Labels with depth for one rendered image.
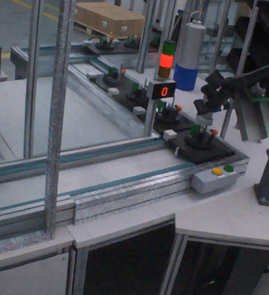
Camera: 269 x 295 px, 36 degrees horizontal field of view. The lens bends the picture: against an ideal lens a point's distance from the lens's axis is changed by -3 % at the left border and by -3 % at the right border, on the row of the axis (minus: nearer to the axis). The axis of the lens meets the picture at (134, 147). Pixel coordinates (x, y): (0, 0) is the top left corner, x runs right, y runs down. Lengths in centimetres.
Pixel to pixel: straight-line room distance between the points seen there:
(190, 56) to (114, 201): 146
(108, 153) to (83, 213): 38
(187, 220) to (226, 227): 16
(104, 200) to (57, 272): 31
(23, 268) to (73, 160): 50
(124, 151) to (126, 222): 38
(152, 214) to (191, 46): 141
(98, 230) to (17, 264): 31
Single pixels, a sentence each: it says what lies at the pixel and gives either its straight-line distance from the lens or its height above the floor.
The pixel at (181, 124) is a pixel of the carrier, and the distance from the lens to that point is 211.
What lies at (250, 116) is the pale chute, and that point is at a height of 108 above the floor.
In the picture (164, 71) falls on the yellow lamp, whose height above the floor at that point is 129.
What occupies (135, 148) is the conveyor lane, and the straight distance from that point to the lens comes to 187.
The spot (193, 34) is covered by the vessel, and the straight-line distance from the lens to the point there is 275.
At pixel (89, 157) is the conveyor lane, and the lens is 175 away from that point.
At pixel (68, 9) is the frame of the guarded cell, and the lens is 110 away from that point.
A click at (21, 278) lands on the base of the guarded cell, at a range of 150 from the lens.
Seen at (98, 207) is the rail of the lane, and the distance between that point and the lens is 153.
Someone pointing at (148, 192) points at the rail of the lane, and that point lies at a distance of 164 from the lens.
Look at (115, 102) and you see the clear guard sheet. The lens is 176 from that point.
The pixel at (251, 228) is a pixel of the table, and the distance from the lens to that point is 172.
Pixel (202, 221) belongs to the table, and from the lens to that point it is 167.
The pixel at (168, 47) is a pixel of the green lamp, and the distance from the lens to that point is 175.
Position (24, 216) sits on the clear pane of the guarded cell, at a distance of 137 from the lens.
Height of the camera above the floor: 185
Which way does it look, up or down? 29 degrees down
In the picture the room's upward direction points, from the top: 10 degrees clockwise
